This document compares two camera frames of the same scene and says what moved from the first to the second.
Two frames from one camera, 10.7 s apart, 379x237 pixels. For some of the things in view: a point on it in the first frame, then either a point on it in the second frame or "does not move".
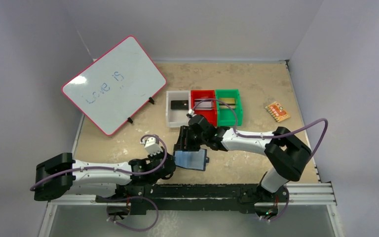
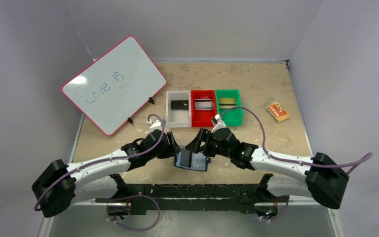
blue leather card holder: (195, 159) does not move
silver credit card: (204, 105) does not move
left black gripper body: (156, 157) -> (165, 151)
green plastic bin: (226, 117) does not move
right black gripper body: (183, 142) -> (203, 142)
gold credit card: (230, 101) does not move
